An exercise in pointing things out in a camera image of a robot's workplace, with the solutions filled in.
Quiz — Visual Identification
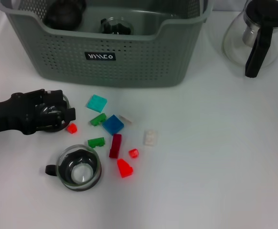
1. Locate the blue square building brick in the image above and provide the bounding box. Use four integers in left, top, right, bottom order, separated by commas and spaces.
102, 114, 125, 136

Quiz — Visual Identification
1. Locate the dark red long brick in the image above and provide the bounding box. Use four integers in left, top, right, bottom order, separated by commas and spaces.
108, 133, 122, 159

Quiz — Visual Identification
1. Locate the white building brick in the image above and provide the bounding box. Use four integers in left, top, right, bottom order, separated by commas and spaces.
118, 114, 132, 125
143, 130, 158, 146

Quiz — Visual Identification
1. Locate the grey perforated storage bin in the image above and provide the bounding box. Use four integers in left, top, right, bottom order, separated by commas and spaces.
0, 0, 214, 88

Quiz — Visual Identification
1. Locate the orange-red sloped brick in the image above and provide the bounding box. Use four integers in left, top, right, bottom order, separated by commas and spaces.
116, 158, 134, 178

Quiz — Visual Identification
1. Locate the glass pitcher black handle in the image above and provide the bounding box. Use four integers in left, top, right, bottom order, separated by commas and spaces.
221, 0, 278, 78

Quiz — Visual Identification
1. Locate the glass jar with bricks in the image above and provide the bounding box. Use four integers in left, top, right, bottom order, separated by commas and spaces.
37, 93, 72, 133

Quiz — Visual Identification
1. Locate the glass teacup black holder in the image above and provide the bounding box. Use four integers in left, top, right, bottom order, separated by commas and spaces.
45, 144, 103, 191
98, 16, 134, 36

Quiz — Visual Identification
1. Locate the dark clay teapot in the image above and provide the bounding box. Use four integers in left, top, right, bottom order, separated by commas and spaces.
43, 0, 87, 31

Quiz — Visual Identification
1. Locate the green building brick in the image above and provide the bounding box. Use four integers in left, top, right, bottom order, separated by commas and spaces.
87, 137, 106, 149
89, 113, 107, 126

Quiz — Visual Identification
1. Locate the cyan square building brick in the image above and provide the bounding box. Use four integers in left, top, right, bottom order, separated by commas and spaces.
86, 94, 108, 113

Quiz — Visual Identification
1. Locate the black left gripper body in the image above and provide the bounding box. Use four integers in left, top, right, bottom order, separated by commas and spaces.
0, 89, 46, 136

